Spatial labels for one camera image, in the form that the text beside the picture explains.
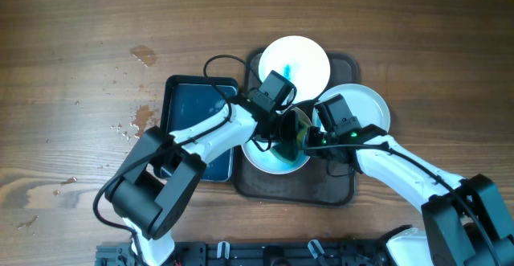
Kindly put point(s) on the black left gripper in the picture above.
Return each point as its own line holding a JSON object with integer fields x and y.
{"x": 291, "y": 128}

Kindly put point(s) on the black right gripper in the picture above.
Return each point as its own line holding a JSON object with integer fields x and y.
{"x": 312, "y": 140}

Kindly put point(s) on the green yellow sponge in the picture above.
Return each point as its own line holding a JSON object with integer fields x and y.
{"x": 289, "y": 147}

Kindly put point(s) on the white plate blue smear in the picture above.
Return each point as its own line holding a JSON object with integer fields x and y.
{"x": 364, "y": 107}

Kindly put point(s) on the white plate blue dot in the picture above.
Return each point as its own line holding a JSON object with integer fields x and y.
{"x": 300, "y": 60}

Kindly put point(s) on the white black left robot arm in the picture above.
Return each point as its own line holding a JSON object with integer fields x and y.
{"x": 156, "y": 181}

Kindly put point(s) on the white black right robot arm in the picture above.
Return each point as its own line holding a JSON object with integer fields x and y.
{"x": 466, "y": 221}

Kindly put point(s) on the dark brown serving tray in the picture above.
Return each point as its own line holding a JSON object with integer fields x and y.
{"x": 310, "y": 184}

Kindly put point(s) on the black water basin tray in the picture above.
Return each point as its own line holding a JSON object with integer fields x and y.
{"x": 189, "y": 100}

